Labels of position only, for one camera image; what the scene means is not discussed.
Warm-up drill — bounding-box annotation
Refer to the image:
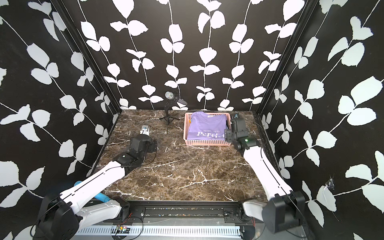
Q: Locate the purple t-shirt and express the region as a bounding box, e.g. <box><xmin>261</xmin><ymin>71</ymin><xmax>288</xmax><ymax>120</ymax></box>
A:
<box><xmin>187</xmin><ymin>112</ymin><xmax>227</xmax><ymax>141</ymax></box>

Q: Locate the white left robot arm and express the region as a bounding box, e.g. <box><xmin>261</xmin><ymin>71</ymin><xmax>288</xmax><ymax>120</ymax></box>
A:
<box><xmin>32</xmin><ymin>134</ymin><xmax>158</xmax><ymax>240</ymax></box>

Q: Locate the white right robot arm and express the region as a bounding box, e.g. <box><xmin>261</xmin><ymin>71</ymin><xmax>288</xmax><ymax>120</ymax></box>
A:
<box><xmin>225</xmin><ymin>114</ymin><xmax>305</xmax><ymax>233</ymax></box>

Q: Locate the pink perforated plastic basket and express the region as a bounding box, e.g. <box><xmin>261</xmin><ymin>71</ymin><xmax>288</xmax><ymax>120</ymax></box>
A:
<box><xmin>183</xmin><ymin>112</ymin><xmax>231</xmax><ymax>146</ymax></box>

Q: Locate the small electronics board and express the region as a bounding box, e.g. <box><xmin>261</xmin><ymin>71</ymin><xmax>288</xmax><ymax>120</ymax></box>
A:
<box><xmin>112</xmin><ymin>226</ymin><xmax>131</xmax><ymax>235</ymax></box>

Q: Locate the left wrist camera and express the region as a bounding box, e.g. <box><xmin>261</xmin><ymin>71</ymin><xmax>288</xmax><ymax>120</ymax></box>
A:
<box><xmin>140</xmin><ymin>125</ymin><xmax>150</xmax><ymax>136</ymax></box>

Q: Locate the blue cylindrical handle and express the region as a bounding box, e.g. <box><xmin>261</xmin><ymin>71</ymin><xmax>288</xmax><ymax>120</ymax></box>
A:
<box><xmin>73</xmin><ymin>180</ymin><xmax>112</xmax><ymax>203</ymax></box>

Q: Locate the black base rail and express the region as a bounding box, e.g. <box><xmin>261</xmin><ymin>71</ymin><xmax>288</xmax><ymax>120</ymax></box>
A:
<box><xmin>64</xmin><ymin>200</ymin><xmax>301</xmax><ymax>224</ymax></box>

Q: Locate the perforated metal cable tray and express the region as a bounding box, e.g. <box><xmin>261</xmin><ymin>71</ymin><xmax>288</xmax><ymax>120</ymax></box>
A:
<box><xmin>76</xmin><ymin>226</ymin><xmax>241</xmax><ymax>239</ymax></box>

